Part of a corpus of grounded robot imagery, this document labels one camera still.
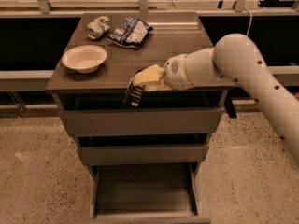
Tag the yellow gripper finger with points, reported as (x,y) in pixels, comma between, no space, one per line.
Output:
(149,76)
(160,86)

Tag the white bowl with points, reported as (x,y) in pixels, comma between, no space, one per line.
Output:
(84,59)

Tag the black rxbar chocolate bar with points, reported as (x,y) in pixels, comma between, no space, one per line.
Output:
(133,95)

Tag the grey drawer cabinet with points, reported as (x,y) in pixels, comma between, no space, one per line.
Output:
(172,34)

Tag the middle grey drawer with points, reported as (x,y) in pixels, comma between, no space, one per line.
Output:
(144,149)

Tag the top grey drawer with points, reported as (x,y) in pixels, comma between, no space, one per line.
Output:
(126,122)

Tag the blue white chip bag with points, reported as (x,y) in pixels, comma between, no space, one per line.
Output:
(130,33)

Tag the bottom grey open drawer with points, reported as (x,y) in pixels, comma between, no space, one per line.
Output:
(146,194)

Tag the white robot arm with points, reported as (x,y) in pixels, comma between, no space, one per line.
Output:
(235,57)

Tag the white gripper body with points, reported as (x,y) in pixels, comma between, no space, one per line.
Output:
(174,72)

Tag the crushed green white can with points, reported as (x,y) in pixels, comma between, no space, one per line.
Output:
(98,27)

